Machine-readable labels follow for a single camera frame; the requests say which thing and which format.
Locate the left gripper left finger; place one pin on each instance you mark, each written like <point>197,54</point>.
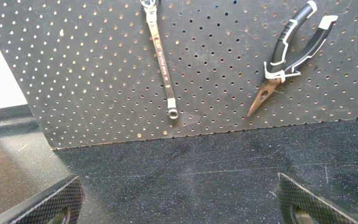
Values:
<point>54,202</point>

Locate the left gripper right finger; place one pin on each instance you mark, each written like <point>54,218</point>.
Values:
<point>297,199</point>

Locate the black and white pliers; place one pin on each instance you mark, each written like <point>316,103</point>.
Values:
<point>280,49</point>

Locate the wrench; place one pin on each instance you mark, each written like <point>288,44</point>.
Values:
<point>162,62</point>

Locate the black pegboard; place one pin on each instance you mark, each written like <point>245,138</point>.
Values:
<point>89,77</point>

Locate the metal hook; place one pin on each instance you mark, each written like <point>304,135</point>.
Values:
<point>275,74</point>

